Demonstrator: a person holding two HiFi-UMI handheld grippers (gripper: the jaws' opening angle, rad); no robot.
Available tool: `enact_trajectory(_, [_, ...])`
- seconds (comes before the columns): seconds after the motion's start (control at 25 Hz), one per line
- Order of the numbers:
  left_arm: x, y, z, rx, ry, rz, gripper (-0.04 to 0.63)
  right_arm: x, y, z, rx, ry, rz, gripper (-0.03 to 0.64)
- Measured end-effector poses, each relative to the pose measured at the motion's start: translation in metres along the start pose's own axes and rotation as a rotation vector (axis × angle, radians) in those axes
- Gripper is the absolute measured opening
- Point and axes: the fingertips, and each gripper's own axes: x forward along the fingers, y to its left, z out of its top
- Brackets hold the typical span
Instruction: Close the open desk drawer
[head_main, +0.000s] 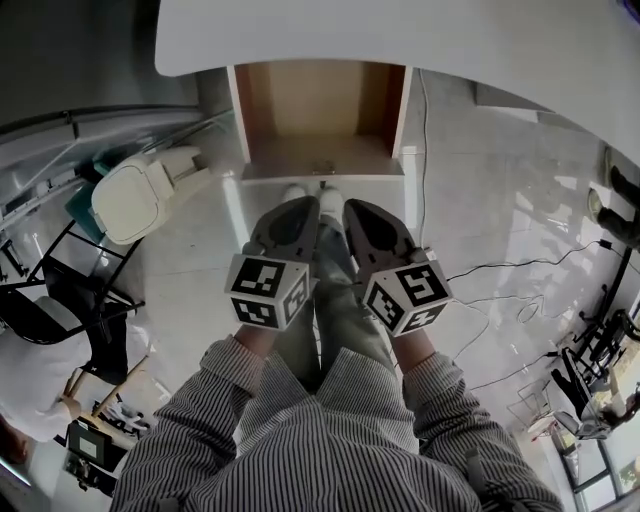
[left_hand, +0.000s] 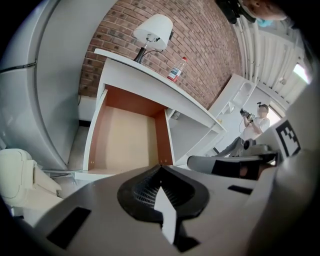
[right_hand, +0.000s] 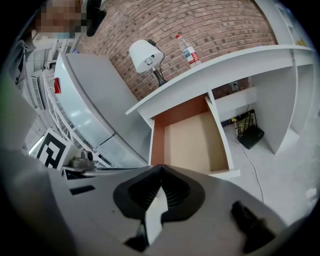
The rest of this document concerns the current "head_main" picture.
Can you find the wooden stick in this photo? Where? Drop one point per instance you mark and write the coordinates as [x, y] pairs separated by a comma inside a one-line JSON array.
[[120, 385]]

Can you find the person's left white shoe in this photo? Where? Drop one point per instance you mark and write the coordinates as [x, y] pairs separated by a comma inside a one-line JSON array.
[[294, 192]]

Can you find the teal plastic container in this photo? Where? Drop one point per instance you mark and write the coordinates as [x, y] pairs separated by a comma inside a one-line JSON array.
[[80, 207]]

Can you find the person's grey trousers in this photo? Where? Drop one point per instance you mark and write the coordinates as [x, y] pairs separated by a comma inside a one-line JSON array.
[[340, 310]]

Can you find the person's right forearm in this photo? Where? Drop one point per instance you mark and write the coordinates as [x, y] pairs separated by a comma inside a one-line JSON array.
[[415, 352]]

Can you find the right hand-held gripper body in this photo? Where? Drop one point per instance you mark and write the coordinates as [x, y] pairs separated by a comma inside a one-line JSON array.
[[410, 295]]

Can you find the person's white shoe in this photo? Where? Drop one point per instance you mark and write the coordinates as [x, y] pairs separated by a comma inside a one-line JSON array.
[[330, 200], [294, 192]]

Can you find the person's right white shoe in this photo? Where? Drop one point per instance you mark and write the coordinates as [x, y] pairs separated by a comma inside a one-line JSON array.
[[330, 200]]

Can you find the white desk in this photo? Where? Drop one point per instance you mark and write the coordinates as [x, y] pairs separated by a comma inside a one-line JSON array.
[[400, 30]]

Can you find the window with black frame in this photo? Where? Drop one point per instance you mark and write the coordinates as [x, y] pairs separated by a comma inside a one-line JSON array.
[[600, 470]]

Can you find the white drawer with wooden inside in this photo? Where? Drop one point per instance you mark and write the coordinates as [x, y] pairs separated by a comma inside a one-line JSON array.
[[320, 105]]

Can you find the person's striped shirt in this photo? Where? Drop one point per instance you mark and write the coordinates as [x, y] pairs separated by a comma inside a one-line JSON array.
[[325, 450]]

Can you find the person's left forearm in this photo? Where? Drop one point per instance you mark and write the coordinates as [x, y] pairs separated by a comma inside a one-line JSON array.
[[257, 342]]

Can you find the cream plastic trash bin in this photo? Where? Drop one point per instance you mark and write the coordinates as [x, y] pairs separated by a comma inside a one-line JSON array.
[[130, 200]]

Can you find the black tablet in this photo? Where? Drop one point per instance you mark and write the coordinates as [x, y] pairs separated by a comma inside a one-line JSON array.
[[90, 445]]

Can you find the black folding chair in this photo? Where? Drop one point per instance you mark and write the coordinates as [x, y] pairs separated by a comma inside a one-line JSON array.
[[65, 300]]

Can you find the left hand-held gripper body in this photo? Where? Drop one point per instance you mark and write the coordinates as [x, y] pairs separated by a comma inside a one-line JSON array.
[[260, 285]]

